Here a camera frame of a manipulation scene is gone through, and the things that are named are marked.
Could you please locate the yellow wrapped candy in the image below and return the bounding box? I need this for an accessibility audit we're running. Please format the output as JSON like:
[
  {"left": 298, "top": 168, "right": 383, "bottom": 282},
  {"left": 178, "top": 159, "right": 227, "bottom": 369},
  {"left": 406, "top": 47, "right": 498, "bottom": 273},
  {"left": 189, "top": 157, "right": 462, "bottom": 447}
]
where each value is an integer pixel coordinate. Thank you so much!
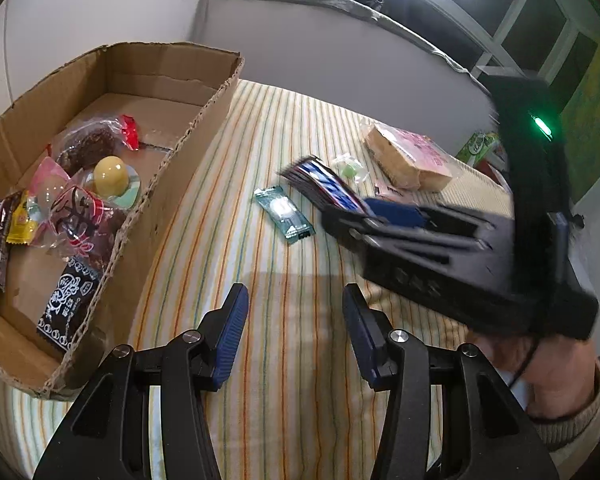
[{"left": 6, "top": 199, "right": 38, "bottom": 245}]

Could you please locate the cardboard box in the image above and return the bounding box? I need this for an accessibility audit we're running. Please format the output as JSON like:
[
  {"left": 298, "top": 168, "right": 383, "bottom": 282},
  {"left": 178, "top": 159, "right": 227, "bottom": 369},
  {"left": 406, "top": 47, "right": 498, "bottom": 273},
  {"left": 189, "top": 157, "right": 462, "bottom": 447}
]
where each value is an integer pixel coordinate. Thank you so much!
[{"left": 0, "top": 41, "right": 245, "bottom": 402}]

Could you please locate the person's right hand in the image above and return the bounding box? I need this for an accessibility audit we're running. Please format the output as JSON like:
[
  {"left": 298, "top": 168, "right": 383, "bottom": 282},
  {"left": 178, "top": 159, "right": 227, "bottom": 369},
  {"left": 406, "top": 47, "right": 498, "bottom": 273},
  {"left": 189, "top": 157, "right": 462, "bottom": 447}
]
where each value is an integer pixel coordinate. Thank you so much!
[{"left": 472, "top": 330, "right": 599, "bottom": 421}]

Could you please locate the green candy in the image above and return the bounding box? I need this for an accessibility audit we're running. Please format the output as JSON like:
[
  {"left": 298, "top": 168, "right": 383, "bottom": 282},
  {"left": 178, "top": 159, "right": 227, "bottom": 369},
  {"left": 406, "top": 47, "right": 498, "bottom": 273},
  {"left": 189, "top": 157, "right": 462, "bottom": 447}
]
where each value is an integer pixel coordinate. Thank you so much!
[{"left": 330, "top": 155, "right": 370, "bottom": 182}]

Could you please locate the bread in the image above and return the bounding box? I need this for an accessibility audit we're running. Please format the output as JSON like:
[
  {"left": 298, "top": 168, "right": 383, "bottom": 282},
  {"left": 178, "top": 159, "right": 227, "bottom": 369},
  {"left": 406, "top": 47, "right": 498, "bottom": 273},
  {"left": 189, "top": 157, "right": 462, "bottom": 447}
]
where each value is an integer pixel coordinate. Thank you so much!
[{"left": 362, "top": 121, "right": 453, "bottom": 192}]

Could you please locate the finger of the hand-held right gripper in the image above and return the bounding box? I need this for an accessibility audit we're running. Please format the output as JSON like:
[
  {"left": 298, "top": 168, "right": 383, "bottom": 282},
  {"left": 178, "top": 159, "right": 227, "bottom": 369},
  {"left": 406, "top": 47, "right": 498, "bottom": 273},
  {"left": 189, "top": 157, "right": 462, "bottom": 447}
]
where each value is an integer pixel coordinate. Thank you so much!
[
  {"left": 365, "top": 198, "right": 499, "bottom": 235},
  {"left": 322, "top": 207, "right": 491, "bottom": 264}
]

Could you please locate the yellow egg toy candy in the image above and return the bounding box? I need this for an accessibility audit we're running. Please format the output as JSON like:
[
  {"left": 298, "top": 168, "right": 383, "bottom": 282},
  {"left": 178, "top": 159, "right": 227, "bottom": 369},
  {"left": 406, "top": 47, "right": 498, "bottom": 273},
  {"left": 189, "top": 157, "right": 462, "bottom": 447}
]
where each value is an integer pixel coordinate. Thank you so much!
[{"left": 82, "top": 156, "right": 142, "bottom": 209}]

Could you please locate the person's right forearm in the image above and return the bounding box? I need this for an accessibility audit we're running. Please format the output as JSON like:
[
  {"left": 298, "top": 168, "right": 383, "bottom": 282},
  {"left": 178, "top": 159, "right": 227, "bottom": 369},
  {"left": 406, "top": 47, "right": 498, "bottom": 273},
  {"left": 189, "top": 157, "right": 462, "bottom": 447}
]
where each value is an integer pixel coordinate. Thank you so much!
[{"left": 527, "top": 360, "right": 600, "bottom": 466}]

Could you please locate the green paper bag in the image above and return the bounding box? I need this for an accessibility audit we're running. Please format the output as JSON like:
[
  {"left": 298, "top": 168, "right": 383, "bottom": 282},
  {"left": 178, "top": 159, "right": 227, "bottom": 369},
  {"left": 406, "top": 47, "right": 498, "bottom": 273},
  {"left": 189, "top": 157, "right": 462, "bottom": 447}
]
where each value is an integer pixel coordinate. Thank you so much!
[{"left": 455, "top": 131, "right": 503, "bottom": 166}]

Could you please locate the small pink sachet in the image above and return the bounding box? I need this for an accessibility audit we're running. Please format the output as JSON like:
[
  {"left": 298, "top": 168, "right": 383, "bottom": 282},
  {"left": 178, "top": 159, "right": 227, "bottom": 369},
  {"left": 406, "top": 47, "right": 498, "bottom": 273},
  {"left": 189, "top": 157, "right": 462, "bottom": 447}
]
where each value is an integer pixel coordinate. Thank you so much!
[{"left": 372, "top": 180, "right": 406, "bottom": 201}]

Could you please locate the black white patterned packet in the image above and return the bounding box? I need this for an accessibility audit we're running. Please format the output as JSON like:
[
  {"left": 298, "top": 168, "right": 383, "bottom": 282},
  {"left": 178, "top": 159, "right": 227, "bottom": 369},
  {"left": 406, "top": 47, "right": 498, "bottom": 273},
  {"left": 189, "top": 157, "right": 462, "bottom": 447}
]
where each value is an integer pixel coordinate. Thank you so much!
[{"left": 36, "top": 255, "right": 103, "bottom": 352}]

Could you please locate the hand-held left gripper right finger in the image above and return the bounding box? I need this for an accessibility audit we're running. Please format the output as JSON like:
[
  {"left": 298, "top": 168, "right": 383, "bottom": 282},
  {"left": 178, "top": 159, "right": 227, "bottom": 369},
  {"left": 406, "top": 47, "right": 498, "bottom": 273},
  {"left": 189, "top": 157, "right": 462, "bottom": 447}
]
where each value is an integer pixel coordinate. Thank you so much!
[{"left": 341, "top": 282, "right": 561, "bottom": 480}]

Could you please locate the teal foil packet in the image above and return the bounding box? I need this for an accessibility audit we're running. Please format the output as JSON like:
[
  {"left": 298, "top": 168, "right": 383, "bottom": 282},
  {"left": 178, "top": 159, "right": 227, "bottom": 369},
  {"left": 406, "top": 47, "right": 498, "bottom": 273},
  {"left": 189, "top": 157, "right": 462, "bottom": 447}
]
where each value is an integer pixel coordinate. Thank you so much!
[{"left": 254, "top": 186, "right": 314, "bottom": 245}]

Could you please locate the white framed window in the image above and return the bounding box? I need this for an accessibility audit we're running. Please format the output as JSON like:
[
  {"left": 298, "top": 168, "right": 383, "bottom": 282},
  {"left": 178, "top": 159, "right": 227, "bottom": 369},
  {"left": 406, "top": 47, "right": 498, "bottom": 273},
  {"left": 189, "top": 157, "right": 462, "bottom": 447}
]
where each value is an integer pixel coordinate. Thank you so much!
[{"left": 260, "top": 0, "right": 600, "bottom": 86}]

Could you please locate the striped cloth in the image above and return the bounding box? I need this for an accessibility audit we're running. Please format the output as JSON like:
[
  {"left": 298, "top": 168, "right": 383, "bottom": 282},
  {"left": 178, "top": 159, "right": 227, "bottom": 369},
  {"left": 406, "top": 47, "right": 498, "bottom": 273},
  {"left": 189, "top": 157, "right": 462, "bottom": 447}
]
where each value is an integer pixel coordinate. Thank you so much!
[{"left": 10, "top": 80, "right": 576, "bottom": 480}]

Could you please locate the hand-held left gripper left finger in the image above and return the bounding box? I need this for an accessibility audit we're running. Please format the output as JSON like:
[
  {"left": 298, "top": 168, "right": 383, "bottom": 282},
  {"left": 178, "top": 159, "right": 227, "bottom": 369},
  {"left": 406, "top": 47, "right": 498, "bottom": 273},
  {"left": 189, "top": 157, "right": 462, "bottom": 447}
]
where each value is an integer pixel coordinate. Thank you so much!
[{"left": 32, "top": 282, "right": 251, "bottom": 480}]

